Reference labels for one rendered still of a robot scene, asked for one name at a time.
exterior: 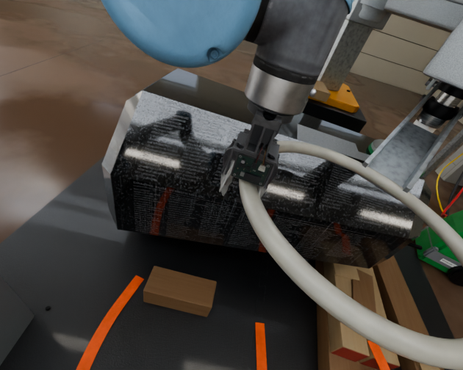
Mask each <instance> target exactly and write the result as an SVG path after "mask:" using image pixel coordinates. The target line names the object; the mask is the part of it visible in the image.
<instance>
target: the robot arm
mask: <svg viewBox="0 0 463 370"><path fill-rule="evenodd" d="M101 2H102V4H103V5H104V7H105V9H106V10H107V12H108V14H109V15H110V17H111V19H112V20H113V21H114V23H115V24H116V26H117V27H118V28H119V29H120V30H121V31H122V32H123V34H124V35H125V36H126V37H127V38H128V39H129V40H130V41H131V42H132V43H133V44H134V45H136V46H137V47H138V48H139V49H140V50H141V51H143V52H144V53H146V54H147V55H149V56H150V57H152V58H154V59H156V60H158V61H160V62H163V63H165V64H168V65H172V66H176V67H180V68H199V67H203V66H207V65H211V64H213V63H215V62H218V61H220V60H221V59H223V58H224V57H226V56H228V55H229V54H230V53H231V52H233V50H235V49H236V47H238V45H239V44H241V42H242V41H243V40H245V41H248V42H251V43H255V44H257V48H256V53H255V56H254V61H253V63H252V66H251V71H250V73H249V77H248V81H247V84H246V87H245V96H246V97H247V98H248V100H249V101H248V105H247V107H248V110H249V111H250V112H251V113H252V114H254V118H253V120H252V122H251V130H249V129H246V128H245V130H244V131H240V133H239V134H238V135H237V139H233V140H232V143H231V144H230V146H229V147H228V148H227V149H226V152H225V153H224V155H223V171H222V173H221V179H220V189H219V192H220V191H221V193H222V196H225V194H226V193H227V192H228V190H229V187H230V183H231V182H232V180H233V178H234V177H235V178H239V179H241V180H243V181H247V182H249V183H252V184H255V185H256V187H257V190H258V193H259V196H260V198H261V197H262V196H263V195H264V193H265V191H266V190H267V188H268V185H269V183H270V182H271V181H272V180H273V179H274V178H275V177H276V175H277V172H278V168H279V157H280V154H279V146H280V145H279V144H277V142H278V140H277V139H274V138H275V137H276V135H277V134H278V133H279V130H280V128H281V125H282V124H288V123H291V121H292V119H293V117H294V115H299V114H300V113H302V112H303V110H304V108H305V106H306V103H307V101H308V97H309V96H312V97H314V96H315V94H316V92H317V91H316V90H315V89H313V88H314V86H315V83H316V81H317V79H318V77H319V75H320V73H321V71H322V69H323V66H324V65H325V63H326V60H327V58H328V56H329V54H330V51H331V49H332V47H333V45H334V42H335V40H336V39H337V36H338V34H339V32H340V30H341V28H342V25H343V23H344V21H345V19H346V17H347V15H348V14H350V12H351V10H352V4H353V0H101Z"/></svg>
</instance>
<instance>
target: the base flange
mask: <svg viewBox="0 0 463 370"><path fill-rule="evenodd" d="M329 92H330V93H331V95H330V96H329V99H328V100H327V102H324V101H319V100H317V99H314V98H310V97H308V98H310V99H312V100H315V101H319V102H321V103H323V104H327V105H329V106H333V107H336V108H338V109H342V110H345V111H347V112H351V113H354V112H357V110H358V109H359V105H358V103H357V102H356V99H355V98H354V96H353V93H352V92H351V90H350V88H349V86H348V85H346V84H342V86H341V88H340V90H339V91H333V90H329Z"/></svg>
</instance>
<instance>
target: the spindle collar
mask: <svg viewBox="0 0 463 370"><path fill-rule="evenodd" d="M461 101H462V99H459V98H455V97H453V96H451V95H449V94H447V93H445V92H443V91H441V93H440V94H439V95H438V96H437V97H436V98H435V97H434V96H431V97H430V98H429V99H428V100H427V101H426V103H425V104H424V105H423V106H422V108H423V110H422V111H421V112H420V114H419V115H418V116H417V117H416V119H417V120H418V121H419V122H421V123H422V124H424V125H426V126H428V127H431V128H435V129H438V128H440V127H441V126H442V125H443V124H444V123H445V121H446V120H451V119H452V118H453V117H454V116H455V115H456V114H457V112H458V111H459V107H457V105H458V104H459V103H460V102H461Z"/></svg>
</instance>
